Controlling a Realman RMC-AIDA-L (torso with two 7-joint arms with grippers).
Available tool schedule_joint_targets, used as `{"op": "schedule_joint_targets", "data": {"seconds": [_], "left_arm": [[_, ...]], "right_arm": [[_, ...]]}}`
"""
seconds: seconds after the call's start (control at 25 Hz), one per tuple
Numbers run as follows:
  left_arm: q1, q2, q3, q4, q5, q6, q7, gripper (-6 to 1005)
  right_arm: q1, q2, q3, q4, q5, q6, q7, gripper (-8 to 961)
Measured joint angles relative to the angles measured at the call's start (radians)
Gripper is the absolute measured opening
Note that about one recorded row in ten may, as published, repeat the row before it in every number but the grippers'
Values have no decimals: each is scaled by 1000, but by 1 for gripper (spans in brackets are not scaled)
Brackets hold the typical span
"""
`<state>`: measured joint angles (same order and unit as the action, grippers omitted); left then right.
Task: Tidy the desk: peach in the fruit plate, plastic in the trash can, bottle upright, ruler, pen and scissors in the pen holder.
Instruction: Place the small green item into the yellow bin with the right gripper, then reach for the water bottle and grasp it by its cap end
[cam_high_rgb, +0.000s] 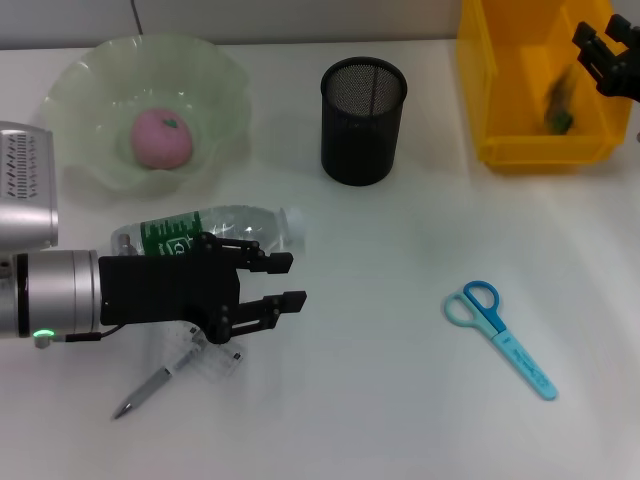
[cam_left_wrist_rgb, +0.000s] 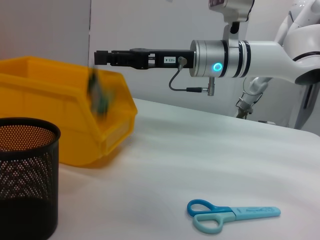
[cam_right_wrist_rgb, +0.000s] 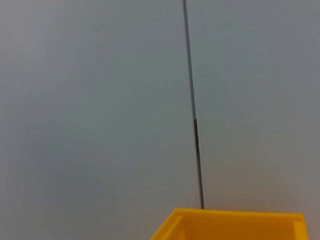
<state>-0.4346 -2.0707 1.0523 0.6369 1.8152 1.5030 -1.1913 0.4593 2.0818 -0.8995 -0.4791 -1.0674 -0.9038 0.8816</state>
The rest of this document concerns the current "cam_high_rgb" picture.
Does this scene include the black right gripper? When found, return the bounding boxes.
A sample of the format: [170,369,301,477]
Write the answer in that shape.
[572,13,640,104]

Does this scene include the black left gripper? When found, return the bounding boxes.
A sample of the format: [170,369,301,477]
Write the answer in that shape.
[98,232,308,346]

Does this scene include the clear water bottle green label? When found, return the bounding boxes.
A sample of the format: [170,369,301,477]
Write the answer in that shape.
[110,203,307,260]

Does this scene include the green plastic wrapper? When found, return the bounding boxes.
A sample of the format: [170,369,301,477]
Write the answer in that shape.
[542,64,581,135]

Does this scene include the pink toy peach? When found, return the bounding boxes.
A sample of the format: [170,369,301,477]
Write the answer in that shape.
[130,106,194,170]

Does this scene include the blue scissors with cap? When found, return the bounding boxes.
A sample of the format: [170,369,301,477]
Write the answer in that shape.
[444,280,559,401]

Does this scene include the transparent plastic ruler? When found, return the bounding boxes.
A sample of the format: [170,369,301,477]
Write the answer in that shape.
[159,322,247,385]

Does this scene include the black mesh pen holder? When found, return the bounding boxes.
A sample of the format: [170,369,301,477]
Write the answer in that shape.
[320,56,409,187]

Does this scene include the silver ballpoint pen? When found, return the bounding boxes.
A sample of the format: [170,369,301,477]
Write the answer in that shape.
[112,342,204,420]

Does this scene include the pale green wavy glass plate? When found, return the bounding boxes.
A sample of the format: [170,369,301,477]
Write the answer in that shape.
[42,32,253,199]

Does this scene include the yellow plastic bin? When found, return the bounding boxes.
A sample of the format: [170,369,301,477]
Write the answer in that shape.
[455,0,640,175]

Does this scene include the left gripper cable with plugs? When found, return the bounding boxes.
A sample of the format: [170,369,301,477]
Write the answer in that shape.
[32,233,133,350]

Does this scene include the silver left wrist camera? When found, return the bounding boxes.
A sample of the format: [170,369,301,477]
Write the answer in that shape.
[0,121,60,249]

